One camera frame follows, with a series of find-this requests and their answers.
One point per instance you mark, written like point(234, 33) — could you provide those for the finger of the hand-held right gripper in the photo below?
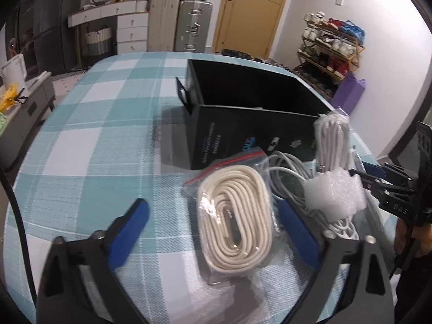
point(373, 169)
point(391, 199)

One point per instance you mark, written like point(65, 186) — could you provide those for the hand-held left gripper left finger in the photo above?
point(130, 231)

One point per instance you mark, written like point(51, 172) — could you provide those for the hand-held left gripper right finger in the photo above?
point(300, 234)

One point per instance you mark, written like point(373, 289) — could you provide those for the white foam piece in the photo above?
point(330, 192)

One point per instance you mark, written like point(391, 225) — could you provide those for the black cardboard box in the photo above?
point(236, 131)

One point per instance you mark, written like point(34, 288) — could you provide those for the person's right hand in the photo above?
point(403, 238)

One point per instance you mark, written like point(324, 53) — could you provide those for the purple bag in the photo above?
point(349, 92)

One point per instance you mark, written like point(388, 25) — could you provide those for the teal checked tablecloth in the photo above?
point(101, 141)

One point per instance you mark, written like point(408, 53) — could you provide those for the wooden shoe rack with shoes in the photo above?
point(329, 50)

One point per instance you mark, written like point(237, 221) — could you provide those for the grey side cabinet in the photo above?
point(30, 101)

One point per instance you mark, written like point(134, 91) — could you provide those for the grey floor rug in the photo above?
point(67, 76)

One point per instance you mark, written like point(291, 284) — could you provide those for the row of shoes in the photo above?
point(249, 55)

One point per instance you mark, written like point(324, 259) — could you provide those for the yellow plastic bag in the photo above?
point(8, 98)

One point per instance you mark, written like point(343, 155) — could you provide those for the grey and white laundry basket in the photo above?
point(98, 42)

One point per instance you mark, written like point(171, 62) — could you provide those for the wooden door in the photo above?
point(249, 13)

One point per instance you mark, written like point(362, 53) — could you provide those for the white desk with drawers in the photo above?
point(131, 27)

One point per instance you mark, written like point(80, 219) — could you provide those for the beige suitcase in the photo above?
point(163, 23)

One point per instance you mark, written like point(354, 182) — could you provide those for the silver suitcase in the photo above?
point(194, 25)

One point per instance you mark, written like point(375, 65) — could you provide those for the dark glass wardrobe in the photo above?
point(25, 33)

